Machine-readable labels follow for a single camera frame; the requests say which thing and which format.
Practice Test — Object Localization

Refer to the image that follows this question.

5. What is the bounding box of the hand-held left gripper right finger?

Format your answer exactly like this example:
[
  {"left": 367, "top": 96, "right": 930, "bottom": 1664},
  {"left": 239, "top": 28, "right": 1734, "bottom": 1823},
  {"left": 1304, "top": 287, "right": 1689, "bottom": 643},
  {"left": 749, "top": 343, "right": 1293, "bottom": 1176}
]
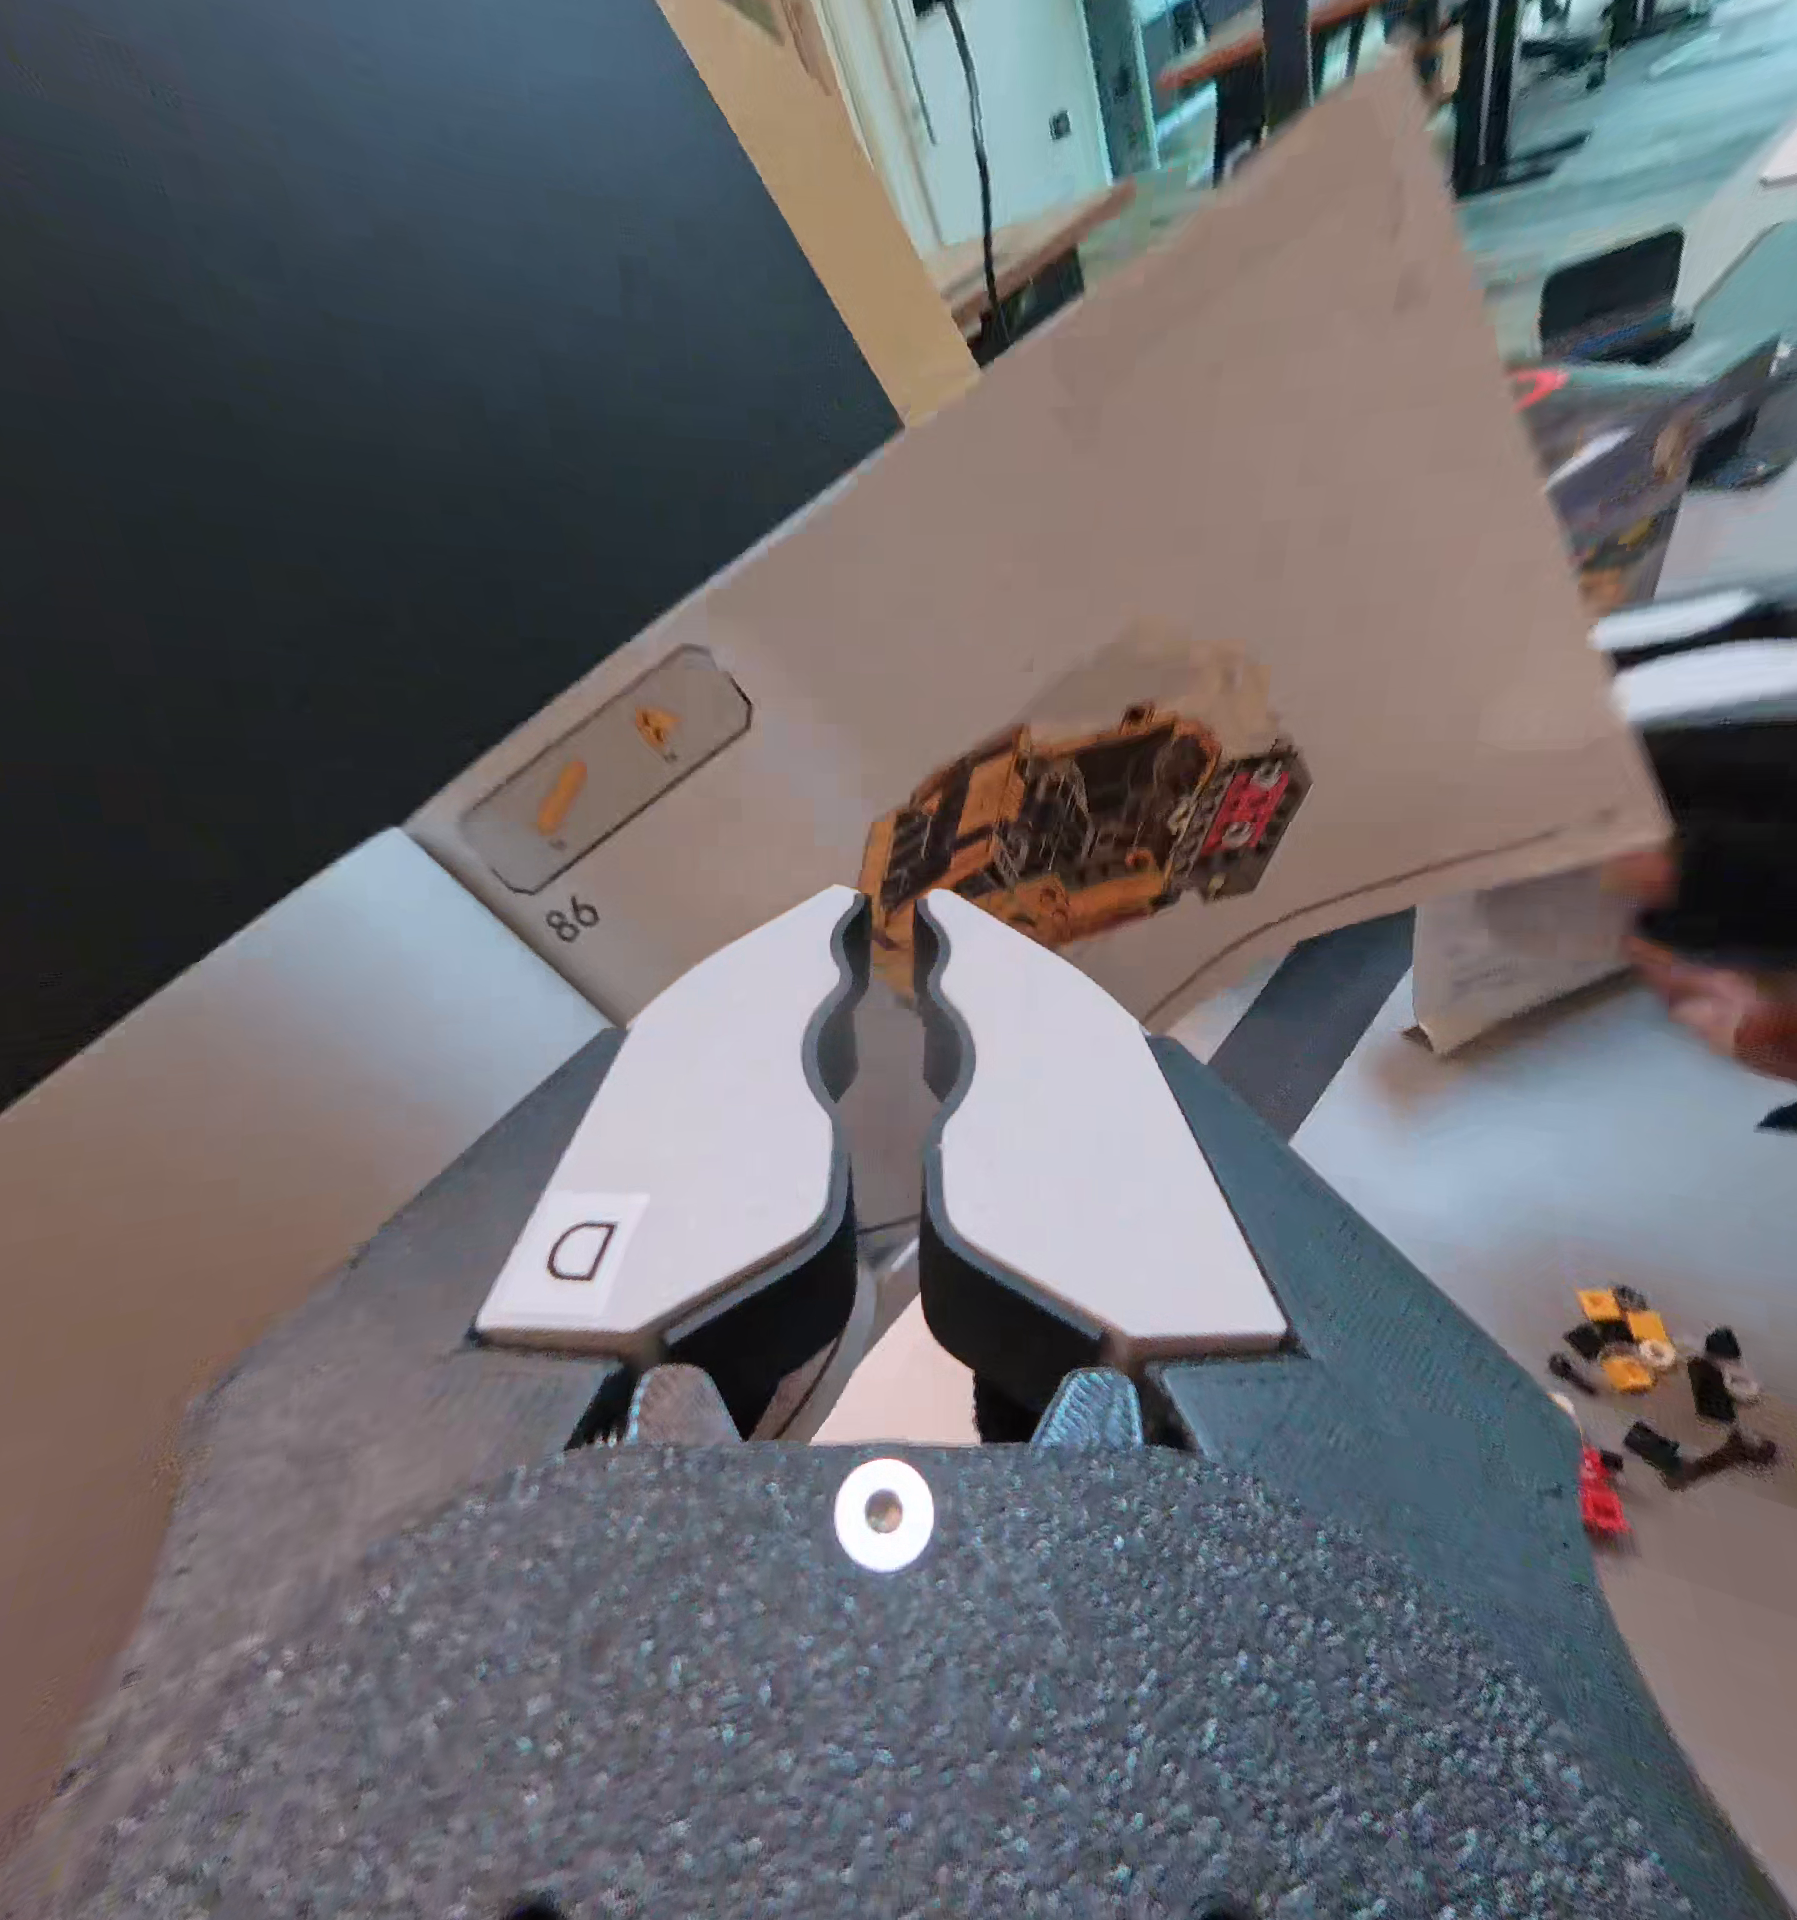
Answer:
[{"left": 914, "top": 890, "right": 1290, "bottom": 1440}]

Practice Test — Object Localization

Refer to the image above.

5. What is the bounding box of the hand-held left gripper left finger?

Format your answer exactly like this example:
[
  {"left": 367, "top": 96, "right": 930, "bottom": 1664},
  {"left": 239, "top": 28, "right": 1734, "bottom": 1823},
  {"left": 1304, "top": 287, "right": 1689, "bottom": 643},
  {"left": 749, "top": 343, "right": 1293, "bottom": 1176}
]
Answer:
[{"left": 474, "top": 886, "right": 873, "bottom": 1440}]

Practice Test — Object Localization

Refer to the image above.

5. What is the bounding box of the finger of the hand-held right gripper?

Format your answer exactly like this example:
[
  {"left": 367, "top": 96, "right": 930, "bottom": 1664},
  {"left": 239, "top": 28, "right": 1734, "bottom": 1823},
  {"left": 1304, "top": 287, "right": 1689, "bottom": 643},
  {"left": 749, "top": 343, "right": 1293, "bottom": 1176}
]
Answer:
[
  {"left": 1610, "top": 643, "right": 1797, "bottom": 731},
  {"left": 1587, "top": 590, "right": 1770, "bottom": 658}
]

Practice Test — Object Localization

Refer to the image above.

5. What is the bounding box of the pile of small lego pieces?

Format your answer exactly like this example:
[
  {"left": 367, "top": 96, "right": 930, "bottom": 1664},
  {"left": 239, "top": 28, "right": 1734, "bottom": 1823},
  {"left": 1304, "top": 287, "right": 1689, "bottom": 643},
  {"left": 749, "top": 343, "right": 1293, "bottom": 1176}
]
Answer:
[{"left": 1550, "top": 1284, "right": 1781, "bottom": 1493}]

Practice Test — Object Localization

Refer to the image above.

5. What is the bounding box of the lego instruction booklet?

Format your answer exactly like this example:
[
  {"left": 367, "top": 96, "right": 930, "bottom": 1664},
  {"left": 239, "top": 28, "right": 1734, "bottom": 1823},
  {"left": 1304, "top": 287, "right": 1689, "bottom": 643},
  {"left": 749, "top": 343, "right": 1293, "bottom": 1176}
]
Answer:
[{"left": 0, "top": 60, "right": 1680, "bottom": 1883}]

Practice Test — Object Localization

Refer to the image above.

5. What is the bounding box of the black lego set box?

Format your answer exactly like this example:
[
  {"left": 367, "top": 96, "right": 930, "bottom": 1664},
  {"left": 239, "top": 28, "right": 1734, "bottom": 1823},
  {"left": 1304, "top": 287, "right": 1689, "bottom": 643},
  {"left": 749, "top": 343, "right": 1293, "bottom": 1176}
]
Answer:
[{"left": 1513, "top": 337, "right": 1791, "bottom": 618}]

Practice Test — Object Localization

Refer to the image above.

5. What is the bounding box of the person's right hand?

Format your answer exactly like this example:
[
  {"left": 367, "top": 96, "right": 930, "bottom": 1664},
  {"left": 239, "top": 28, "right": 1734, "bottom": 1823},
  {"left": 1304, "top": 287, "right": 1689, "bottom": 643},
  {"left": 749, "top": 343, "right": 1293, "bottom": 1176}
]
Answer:
[{"left": 1626, "top": 847, "right": 1797, "bottom": 1103}]

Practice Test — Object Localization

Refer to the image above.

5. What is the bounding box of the white printed paper bag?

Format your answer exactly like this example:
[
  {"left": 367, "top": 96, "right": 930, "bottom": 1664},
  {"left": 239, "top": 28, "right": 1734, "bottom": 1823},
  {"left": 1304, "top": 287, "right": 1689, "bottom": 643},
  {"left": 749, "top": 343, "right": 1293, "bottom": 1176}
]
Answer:
[{"left": 1410, "top": 864, "right": 1657, "bottom": 1058}]

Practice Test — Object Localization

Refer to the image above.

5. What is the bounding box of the wooden desk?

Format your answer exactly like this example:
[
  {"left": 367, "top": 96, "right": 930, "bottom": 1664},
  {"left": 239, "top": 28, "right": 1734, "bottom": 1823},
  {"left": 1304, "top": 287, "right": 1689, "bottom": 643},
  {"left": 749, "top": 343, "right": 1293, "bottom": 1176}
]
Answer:
[{"left": 933, "top": 181, "right": 1140, "bottom": 333}]

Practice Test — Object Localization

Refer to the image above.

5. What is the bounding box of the black panel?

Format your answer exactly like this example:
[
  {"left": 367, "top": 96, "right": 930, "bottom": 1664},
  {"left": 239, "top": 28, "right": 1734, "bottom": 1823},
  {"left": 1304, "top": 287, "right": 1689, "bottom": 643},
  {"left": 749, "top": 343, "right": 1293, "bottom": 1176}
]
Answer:
[{"left": 0, "top": 0, "right": 904, "bottom": 1164}]

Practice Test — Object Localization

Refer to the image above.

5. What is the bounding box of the black cable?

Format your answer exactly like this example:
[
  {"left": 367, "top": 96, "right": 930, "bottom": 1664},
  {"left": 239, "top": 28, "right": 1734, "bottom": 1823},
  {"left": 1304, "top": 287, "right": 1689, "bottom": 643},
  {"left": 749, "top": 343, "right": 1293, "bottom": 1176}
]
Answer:
[{"left": 939, "top": 0, "right": 1013, "bottom": 357}]

